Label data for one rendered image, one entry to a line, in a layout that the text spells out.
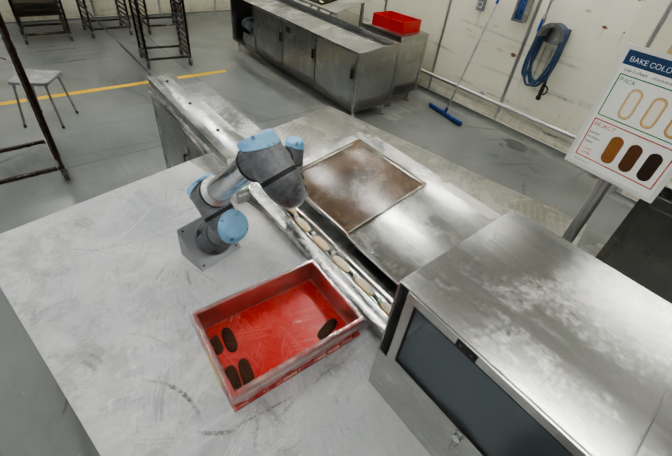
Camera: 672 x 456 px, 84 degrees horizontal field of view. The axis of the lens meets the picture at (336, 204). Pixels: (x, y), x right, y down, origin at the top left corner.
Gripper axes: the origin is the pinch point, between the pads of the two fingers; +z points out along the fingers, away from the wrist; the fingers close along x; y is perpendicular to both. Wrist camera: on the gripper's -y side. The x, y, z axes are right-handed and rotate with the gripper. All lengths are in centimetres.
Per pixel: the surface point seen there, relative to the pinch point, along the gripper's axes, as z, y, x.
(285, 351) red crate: 7, 57, -38
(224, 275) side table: 7.1, 16.2, -40.4
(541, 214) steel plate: 7, 68, 113
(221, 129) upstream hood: -3, -75, 2
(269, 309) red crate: 7, 40, -34
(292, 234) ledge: 2.9, 14.6, -8.0
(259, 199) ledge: 2.9, -14.0, -7.9
